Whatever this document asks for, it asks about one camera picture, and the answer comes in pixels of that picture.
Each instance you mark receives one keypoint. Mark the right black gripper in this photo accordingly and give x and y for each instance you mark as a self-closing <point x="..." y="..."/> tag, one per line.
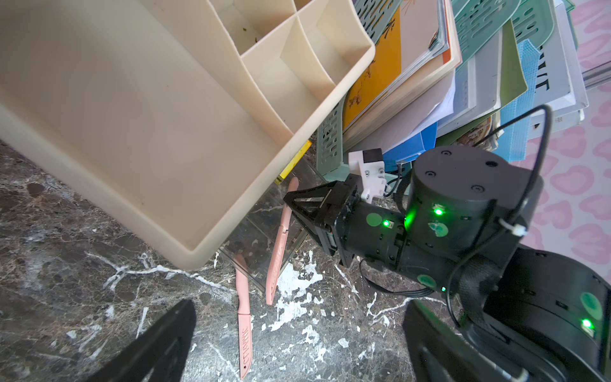
<point x="356" y="228"/>

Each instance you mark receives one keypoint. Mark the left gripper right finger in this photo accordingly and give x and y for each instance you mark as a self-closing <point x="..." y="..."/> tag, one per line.
<point x="438" y="354"/>

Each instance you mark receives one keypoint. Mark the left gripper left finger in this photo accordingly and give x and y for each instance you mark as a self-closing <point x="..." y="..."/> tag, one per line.
<point x="160" y="354"/>

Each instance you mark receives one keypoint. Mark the pink knife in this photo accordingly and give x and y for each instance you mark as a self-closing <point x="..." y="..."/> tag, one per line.
<point x="244" y="316"/>
<point x="276" y="260"/>

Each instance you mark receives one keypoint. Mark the beige desktop drawer organizer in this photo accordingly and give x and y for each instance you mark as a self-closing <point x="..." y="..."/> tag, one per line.
<point x="174" y="116"/>

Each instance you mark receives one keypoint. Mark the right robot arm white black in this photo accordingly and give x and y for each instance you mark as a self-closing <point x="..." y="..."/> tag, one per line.
<point x="488" y="308"/>

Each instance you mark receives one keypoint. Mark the blue folder in rack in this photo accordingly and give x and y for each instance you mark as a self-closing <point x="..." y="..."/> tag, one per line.
<point x="408" y="151"/>

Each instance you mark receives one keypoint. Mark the papers in rack left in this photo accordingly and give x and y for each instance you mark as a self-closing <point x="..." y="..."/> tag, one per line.
<point x="418" y="48"/>

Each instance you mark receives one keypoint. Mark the green file organizer rack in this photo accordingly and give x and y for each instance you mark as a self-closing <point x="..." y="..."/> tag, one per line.
<point x="477" y="22"/>

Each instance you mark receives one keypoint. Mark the white book in rack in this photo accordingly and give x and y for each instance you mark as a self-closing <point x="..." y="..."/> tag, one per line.
<point x="559" y="78"/>

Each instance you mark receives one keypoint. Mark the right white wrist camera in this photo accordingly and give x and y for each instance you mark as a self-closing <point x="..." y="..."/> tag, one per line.
<point x="369" y="165"/>

